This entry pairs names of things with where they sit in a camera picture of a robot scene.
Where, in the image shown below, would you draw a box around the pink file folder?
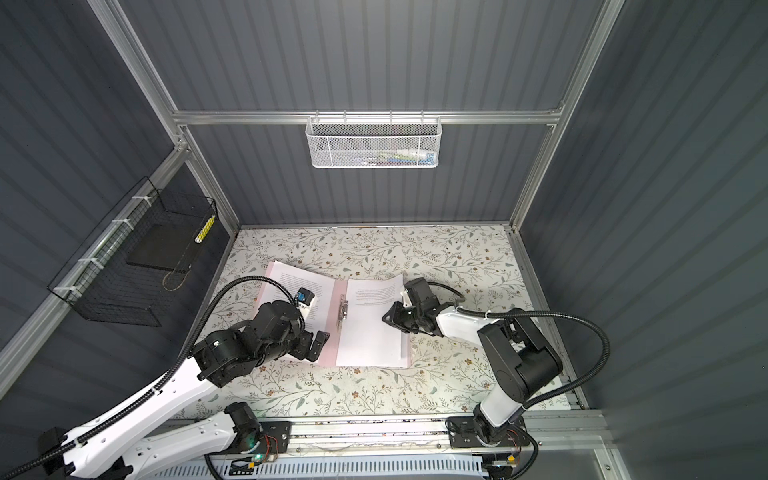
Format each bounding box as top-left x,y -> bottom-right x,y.
266,261 -> 411,368

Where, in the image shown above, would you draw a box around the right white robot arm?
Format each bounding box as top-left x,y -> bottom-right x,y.
382,277 -> 563,445

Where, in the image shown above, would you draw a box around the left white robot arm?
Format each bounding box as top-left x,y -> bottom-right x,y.
38,288 -> 329,479

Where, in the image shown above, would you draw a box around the metal folder clip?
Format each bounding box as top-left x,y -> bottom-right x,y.
336,294 -> 349,332

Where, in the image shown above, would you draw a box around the yellow marker pen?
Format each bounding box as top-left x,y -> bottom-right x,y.
194,214 -> 216,244

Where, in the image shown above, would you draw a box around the pens in white basket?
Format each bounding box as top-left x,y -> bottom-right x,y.
356,149 -> 438,166

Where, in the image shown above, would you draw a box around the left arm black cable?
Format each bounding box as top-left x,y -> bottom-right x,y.
0,275 -> 301,480

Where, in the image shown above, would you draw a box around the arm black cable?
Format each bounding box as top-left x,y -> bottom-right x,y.
0,275 -> 301,480
428,280 -> 612,409

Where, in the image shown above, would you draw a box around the black wire mesh basket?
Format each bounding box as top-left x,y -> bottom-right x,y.
48,184 -> 219,328

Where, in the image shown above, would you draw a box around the white wire mesh basket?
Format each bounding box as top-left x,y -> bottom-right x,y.
305,118 -> 443,169

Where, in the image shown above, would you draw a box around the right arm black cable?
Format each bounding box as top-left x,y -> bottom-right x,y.
428,280 -> 612,409

